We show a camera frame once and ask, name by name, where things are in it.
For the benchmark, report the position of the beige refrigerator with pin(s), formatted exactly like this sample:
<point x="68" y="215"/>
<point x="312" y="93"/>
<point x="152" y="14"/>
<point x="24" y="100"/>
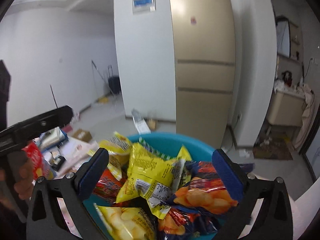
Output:
<point x="202" y="42"/>

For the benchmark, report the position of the red chip bag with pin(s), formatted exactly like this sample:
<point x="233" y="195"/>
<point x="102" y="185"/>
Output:
<point x="37" y="162"/>

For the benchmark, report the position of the person's left hand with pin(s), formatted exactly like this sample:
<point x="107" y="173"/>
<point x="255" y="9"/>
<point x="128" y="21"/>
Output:
<point x="23" y="177"/>

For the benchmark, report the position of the white floor appliance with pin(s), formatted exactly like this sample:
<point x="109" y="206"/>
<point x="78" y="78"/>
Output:
<point x="141" y="122"/>

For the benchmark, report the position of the small cardboard piece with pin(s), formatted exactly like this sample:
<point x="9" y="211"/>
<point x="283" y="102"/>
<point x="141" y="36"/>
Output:
<point x="152" y="124"/>

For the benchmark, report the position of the beige bathroom vanity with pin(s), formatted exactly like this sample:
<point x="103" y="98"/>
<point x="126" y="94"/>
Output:
<point x="285" y="110"/>

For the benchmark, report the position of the metal folding rack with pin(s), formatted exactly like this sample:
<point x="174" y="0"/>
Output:
<point x="98" y="72"/>

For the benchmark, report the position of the red snack packet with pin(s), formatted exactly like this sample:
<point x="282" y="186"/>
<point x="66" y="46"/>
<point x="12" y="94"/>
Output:
<point x="107" y="185"/>

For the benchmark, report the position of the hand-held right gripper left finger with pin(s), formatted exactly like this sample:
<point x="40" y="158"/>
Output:
<point x="92" y="172"/>

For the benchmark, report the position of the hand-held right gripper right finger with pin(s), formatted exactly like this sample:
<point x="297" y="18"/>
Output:
<point x="225" y="175"/>

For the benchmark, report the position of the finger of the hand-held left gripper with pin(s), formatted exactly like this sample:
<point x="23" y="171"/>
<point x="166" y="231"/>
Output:
<point x="50" y="120"/>

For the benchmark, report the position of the blue plastic basin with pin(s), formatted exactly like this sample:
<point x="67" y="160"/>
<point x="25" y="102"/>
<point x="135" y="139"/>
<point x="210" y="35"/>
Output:
<point x="167" y="142"/>

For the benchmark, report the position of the white blue box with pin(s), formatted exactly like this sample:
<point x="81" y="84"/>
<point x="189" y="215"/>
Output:
<point x="53" y="138"/>

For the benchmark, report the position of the hanging beige towel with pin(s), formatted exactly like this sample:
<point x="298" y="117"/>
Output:
<point x="306" y="122"/>

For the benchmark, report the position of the bathroom mirror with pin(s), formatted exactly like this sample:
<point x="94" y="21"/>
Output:
<point x="283" y="37"/>

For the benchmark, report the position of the brown floor mat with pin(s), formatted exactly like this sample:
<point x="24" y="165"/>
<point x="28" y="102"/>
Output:
<point x="272" y="151"/>

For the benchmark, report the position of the cardboard box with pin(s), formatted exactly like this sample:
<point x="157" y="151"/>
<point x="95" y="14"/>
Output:
<point x="82" y="135"/>

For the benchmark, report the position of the black suitcase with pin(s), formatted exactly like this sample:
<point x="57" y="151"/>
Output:
<point x="114" y="83"/>

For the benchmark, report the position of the small fridge sticker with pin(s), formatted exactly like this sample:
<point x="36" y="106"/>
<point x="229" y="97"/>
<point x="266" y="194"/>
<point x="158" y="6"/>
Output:
<point x="193" y="20"/>

